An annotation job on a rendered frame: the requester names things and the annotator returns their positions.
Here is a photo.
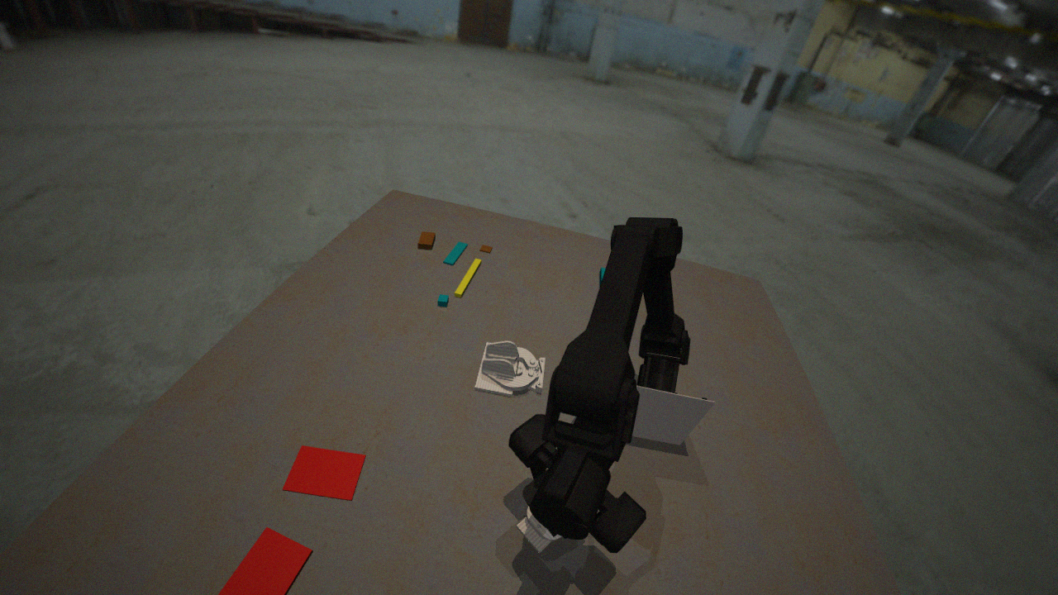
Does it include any teal flat bar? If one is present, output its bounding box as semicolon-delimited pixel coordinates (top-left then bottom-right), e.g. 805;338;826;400
443;242;468;265

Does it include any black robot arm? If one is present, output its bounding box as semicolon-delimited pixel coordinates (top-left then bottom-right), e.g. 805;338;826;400
522;217;691;540

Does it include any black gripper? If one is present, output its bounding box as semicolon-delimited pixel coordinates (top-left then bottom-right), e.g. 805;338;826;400
509;414;646;553

